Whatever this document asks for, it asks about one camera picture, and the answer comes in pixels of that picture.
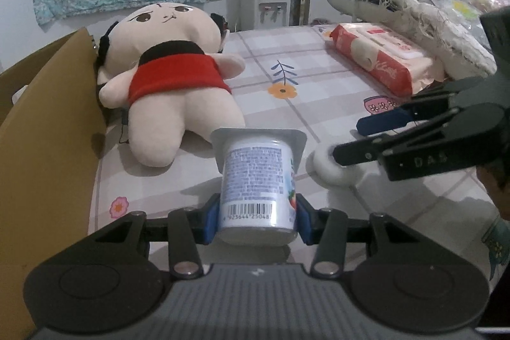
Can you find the brown cardboard box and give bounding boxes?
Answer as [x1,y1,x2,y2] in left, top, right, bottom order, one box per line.
[0,27,108,340]

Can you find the white soft roll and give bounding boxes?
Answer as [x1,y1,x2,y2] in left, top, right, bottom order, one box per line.
[311,143,369,187]

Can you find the red white wet wipes pack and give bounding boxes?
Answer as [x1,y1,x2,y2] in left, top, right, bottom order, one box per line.
[329,22,445,98]

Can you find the white fringed blanket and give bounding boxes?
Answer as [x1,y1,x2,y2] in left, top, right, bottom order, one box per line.
[348,0,499,78]

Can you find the cream plush doll red dress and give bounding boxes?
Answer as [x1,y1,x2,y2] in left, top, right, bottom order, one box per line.
[93,1,248,167]

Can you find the white yogurt cup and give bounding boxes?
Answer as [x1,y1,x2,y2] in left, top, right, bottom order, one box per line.
[211,127,307,247]

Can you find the white water dispenser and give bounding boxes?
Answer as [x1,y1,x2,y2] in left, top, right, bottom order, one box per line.
[240,0,292,32]

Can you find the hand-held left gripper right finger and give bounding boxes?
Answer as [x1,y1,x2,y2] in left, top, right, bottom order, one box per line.
[295,194,423,277]

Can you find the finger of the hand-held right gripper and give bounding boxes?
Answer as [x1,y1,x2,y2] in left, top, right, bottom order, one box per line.
[332,107,479,181]
[356,77,485,137]

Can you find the person's right hand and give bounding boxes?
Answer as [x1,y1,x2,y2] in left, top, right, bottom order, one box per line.
[476,161,510,221]

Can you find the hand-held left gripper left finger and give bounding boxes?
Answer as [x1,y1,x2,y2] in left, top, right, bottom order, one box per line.
[90,193,222,281]

